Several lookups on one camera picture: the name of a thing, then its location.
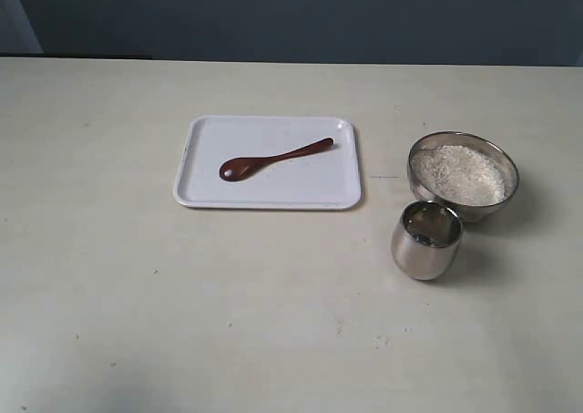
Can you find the dark red wooden spoon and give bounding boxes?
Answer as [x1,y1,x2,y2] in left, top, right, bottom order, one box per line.
[219,138,334,182]

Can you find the stainless steel cup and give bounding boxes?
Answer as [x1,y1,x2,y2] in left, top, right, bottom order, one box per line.
[391,201,464,281]

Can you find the white granular powder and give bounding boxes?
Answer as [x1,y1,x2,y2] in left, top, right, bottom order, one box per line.
[411,145,506,207]

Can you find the steel bowl with rice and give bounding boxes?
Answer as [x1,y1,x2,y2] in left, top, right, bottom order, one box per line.
[407,131,519,222]

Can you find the white rectangular plastic tray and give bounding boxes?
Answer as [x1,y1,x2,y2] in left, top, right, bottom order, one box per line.
[174,115,362,210]

